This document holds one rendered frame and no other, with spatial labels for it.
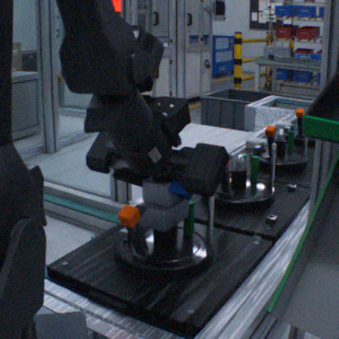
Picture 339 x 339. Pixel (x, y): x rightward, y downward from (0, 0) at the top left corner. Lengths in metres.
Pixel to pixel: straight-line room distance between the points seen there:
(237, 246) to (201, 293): 0.14
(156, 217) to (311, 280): 0.22
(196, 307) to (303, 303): 0.13
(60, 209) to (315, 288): 0.56
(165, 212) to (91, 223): 0.29
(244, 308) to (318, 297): 0.12
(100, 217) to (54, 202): 0.12
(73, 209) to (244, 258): 0.37
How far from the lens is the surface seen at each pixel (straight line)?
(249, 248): 0.67
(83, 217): 0.85
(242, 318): 0.54
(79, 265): 0.63
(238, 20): 11.97
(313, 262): 0.50
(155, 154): 0.52
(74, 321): 0.38
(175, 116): 0.55
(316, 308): 0.49
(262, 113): 1.79
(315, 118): 0.41
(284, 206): 0.82
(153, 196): 0.59
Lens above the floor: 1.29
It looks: 19 degrees down
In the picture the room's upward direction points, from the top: straight up
